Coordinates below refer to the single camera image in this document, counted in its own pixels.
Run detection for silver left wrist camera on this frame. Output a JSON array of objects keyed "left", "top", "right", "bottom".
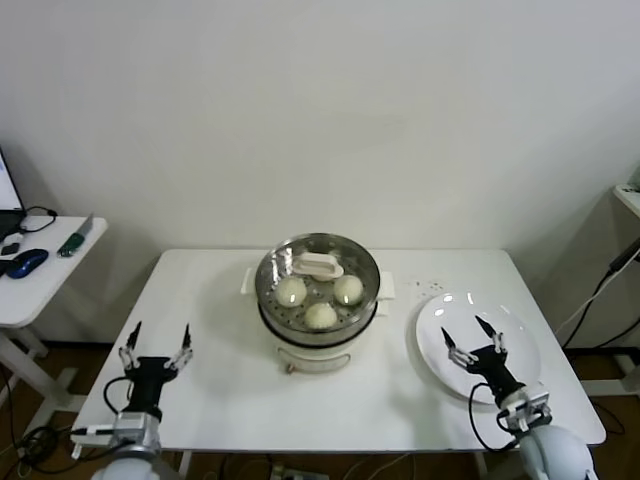
[{"left": 112, "top": 410, "right": 162, "bottom": 449}]

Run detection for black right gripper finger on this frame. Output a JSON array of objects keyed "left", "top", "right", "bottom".
[
  {"left": 439, "top": 327, "right": 475, "bottom": 371},
  {"left": 473, "top": 314, "right": 507, "bottom": 357}
]

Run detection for white desk base frame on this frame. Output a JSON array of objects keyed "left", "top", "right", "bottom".
[{"left": 579, "top": 349, "right": 640, "bottom": 396}]

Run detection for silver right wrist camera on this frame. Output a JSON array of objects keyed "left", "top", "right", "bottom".
[{"left": 495, "top": 382, "right": 551, "bottom": 431}]

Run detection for white steamed baozi bun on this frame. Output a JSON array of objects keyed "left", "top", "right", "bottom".
[
  {"left": 332, "top": 275, "right": 364, "bottom": 306},
  {"left": 303, "top": 302, "right": 337, "bottom": 331},
  {"left": 275, "top": 277, "right": 308, "bottom": 309}
]

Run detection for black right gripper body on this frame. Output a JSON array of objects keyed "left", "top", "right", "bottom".
[{"left": 464, "top": 344, "right": 526, "bottom": 399}]

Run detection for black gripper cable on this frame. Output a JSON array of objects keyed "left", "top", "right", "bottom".
[
  {"left": 468, "top": 382, "right": 521, "bottom": 451},
  {"left": 103, "top": 377, "right": 134, "bottom": 416}
]

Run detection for white electric cooker base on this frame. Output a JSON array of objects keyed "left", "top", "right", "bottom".
[{"left": 241, "top": 267, "right": 396, "bottom": 375}]

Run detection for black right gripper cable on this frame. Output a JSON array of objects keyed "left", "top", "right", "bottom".
[{"left": 468, "top": 382, "right": 521, "bottom": 451}]

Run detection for blue computer mouse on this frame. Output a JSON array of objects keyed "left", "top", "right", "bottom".
[{"left": 5, "top": 248, "right": 50, "bottom": 280}]

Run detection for stainless steel steamer basket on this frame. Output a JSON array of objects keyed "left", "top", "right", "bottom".
[{"left": 253, "top": 232, "right": 381, "bottom": 346}]

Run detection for white cable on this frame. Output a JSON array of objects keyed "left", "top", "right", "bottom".
[{"left": 554, "top": 279, "right": 609, "bottom": 336}]

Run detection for green handled knife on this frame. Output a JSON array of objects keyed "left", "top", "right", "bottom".
[{"left": 55, "top": 213, "right": 95, "bottom": 259}]

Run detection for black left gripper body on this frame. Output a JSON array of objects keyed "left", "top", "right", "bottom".
[{"left": 122, "top": 355, "right": 174, "bottom": 414}]

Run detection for black looped cable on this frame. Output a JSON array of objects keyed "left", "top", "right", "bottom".
[{"left": 19, "top": 205, "right": 57, "bottom": 234}]

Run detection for black laptop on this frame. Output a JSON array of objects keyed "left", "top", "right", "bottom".
[{"left": 0, "top": 147, "right": 26, "bottom": 241}]

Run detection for white round plate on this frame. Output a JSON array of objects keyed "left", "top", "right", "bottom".
[{"left": 415, "top": 292, "right": 542, "bottom": 404}]

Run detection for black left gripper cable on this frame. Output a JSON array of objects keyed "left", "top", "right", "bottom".
[{"left": 103, "top": 377, "right": 134, "bottom": 416}]

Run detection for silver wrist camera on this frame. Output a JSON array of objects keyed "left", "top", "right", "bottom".
[
  {"left": 112, "top": 410, "right": 162, "bottom": 449},
  {"left": 495, "top": 382, "right": 551, "bottom": 431}
]

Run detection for black cable with plug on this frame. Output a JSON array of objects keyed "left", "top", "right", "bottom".
[{"left": 559, "top": 233, "right": 640, "bottom": 349}]

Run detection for white shelf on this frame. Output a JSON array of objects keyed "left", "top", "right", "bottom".
[{"left": 610, "top": 182, "right": 640, "bottom": 221}]

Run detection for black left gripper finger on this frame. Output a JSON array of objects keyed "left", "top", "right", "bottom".
[
  {"left": 118, "top": 321, "right": 144, "bottom": 374},
  {"left": 167, "top": 323, "right": 195, "bottom": 376}
]

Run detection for black floor cable bundle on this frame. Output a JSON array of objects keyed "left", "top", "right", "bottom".
[{"left": 14, "top": 424, "right": 71, "bottom": 474}]

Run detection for white side table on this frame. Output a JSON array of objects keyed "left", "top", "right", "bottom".
[{"left": 0, "top": 215, "right": 108, "bottom": 416}]

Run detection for white floor power strip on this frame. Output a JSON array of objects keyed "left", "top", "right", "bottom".
[{"left": 267, "top": 462, "right": 334, "bottom": 480}]

